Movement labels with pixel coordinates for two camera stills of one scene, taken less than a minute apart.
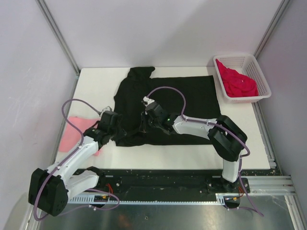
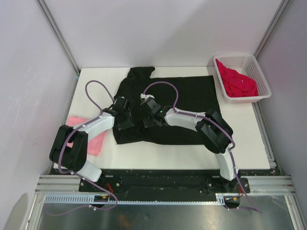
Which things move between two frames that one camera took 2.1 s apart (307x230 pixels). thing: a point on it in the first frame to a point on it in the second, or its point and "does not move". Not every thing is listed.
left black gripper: [121, 132] to [129, 123]
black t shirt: [190, 96] does not move
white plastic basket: [247, 65] does not move
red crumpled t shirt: [237, 85] does not move
